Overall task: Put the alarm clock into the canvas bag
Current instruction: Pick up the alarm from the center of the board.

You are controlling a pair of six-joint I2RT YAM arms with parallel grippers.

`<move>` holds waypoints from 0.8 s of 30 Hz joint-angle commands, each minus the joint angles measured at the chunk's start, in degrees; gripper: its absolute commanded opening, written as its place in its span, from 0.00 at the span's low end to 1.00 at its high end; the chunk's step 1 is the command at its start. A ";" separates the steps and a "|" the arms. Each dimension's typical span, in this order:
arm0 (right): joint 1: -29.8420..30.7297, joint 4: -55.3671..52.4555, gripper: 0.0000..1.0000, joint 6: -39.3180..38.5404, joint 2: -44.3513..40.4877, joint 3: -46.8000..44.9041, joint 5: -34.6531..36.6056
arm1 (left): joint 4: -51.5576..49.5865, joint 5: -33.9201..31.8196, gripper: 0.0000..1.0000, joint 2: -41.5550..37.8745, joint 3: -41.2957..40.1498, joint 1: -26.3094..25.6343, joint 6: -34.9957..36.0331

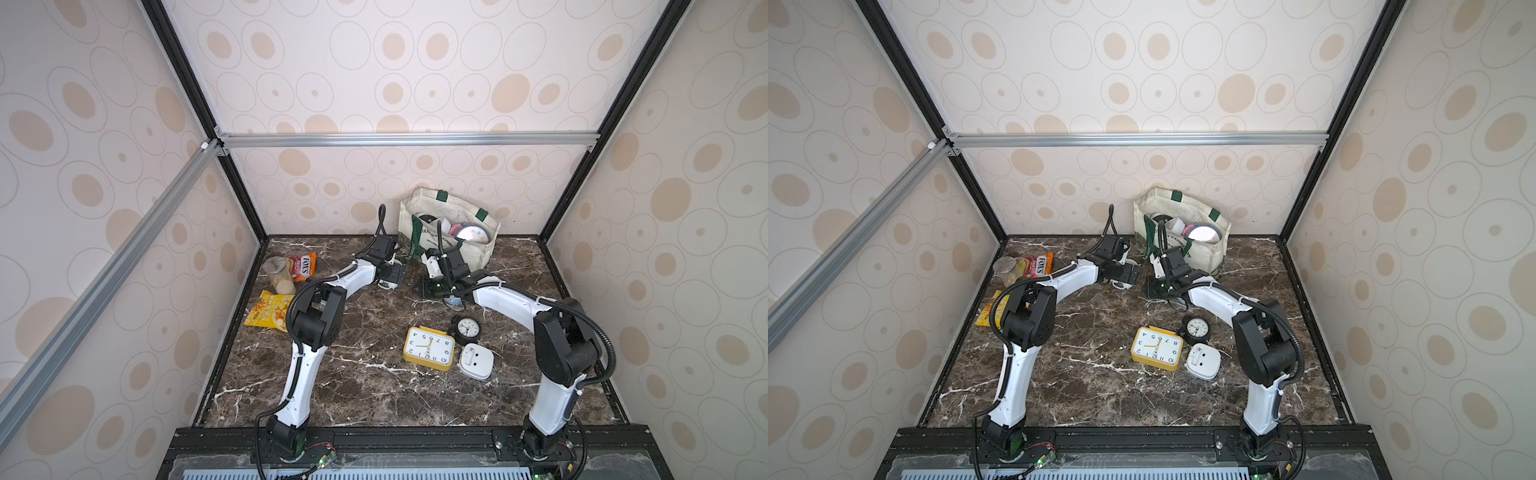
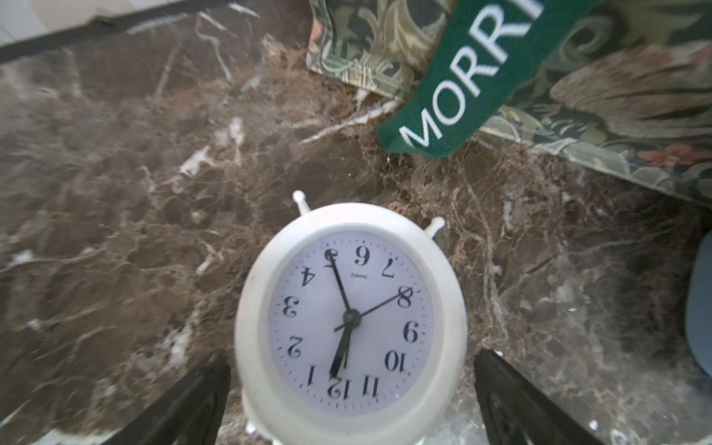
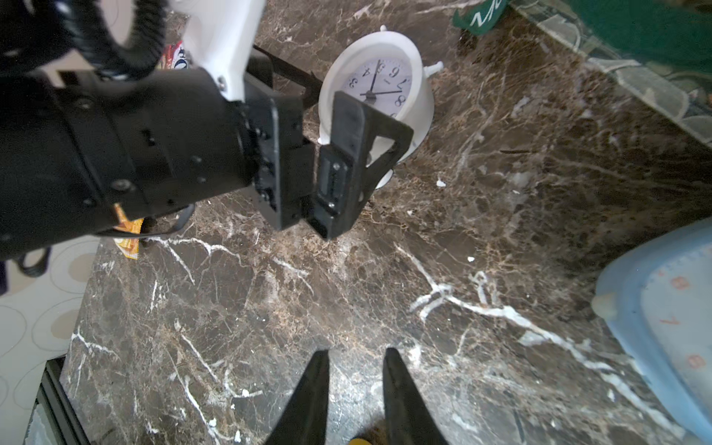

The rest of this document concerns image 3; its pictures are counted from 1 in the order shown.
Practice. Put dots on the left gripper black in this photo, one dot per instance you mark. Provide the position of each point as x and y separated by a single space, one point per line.
155 146

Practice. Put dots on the small white round clock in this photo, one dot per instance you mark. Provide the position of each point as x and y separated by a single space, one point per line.
384 70

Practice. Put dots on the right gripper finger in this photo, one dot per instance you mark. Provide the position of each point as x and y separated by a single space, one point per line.
304 418
408 420

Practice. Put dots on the orange Fox's candy bag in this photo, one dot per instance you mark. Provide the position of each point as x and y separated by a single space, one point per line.
174 57

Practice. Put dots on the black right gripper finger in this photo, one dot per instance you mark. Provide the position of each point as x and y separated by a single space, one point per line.
364 145

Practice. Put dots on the yellow chips snack bag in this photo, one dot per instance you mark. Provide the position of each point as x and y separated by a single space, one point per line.
129 246

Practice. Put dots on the canvas tote bag green handles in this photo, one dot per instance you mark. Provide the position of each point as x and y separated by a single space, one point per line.
660 51

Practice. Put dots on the blue square clock white face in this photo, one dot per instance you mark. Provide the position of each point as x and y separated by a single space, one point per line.
656 300

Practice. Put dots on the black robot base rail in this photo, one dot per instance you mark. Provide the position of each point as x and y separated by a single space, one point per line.
53 419

